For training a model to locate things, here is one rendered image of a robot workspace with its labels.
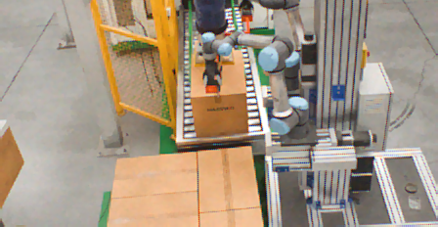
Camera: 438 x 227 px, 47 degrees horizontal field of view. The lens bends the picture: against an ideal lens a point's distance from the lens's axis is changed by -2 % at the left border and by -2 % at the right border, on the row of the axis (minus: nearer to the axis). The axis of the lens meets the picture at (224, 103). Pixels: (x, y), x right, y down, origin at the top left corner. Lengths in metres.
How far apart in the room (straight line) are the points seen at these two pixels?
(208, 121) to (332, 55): 1.18
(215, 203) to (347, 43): 1.33
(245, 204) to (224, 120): 0.70
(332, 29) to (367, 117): 0.65
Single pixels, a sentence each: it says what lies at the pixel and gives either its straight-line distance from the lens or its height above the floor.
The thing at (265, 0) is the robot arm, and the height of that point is 1.60.
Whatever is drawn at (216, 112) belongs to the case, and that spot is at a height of 0.80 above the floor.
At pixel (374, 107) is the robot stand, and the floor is 1.13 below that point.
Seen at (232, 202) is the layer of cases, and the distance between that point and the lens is 3.39.
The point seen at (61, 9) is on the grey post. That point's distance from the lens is 6.50.
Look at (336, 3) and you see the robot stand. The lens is 2.82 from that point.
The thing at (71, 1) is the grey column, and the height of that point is 1.49.
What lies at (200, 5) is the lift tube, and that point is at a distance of 3.49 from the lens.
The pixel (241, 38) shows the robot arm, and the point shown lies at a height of 1.58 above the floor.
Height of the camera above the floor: 3.05
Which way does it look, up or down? 37 degrees down
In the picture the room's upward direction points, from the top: 6 degrees counter-clockwise
